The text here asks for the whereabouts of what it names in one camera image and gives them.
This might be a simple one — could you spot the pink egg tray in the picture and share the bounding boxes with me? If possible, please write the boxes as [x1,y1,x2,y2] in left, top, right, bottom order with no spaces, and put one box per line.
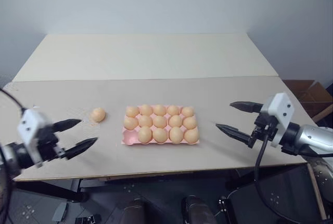
[121,104,201,147]

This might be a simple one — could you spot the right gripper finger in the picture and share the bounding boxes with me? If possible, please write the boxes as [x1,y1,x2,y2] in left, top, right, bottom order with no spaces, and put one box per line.
[215,123,254,148]
[229,101,264,114]

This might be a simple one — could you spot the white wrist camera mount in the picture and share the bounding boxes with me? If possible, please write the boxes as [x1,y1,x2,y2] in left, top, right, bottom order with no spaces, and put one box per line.
[259,93,296,148]
[17,109,53,168]

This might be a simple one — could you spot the brown egg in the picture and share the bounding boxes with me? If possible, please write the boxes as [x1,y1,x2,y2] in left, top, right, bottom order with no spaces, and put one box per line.
[181,106,195,118]
[166,104,181,116]
[89,107,107,124]
[168,115,183,128]
[123,116,139,131]
[169,126,184,144]
[125,106,140,118]
[153,104,167,116]
[139,104,153,116]
[138,126,153,144]
[152,127,168,144]
[152,115,168,129]
[138,115,153,128]
[182,116,198,130]
[183,128,200,144]

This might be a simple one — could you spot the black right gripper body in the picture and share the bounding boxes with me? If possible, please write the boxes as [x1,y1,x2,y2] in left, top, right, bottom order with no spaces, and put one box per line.
[248,112,278,149]

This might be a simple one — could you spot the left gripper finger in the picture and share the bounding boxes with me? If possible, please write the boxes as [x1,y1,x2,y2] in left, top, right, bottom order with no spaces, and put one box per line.
[52,118,83,133]
[63,137,99,161]

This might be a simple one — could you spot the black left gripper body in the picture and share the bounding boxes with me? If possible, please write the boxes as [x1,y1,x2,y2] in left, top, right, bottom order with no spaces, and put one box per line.
[35,123,68,162]

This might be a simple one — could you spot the brown cardboard box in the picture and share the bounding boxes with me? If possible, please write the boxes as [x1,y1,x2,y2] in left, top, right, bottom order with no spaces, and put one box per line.
[282,79,333,125]

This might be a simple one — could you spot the wooden strip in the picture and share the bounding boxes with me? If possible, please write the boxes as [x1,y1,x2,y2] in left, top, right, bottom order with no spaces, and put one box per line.
[306,163,328,221]

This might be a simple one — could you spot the black table frame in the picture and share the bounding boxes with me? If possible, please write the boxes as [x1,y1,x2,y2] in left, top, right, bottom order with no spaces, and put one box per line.
[15,167,252,204]

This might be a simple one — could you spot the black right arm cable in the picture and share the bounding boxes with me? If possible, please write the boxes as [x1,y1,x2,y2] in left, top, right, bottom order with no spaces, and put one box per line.
[254,129,287,224]

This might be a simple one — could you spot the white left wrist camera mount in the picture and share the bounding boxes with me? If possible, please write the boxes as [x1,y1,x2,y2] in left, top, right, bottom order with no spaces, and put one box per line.
[17,109,53,168]

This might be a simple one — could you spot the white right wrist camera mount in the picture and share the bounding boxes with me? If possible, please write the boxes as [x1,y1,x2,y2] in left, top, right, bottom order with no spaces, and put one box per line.
[259,93,296,148]

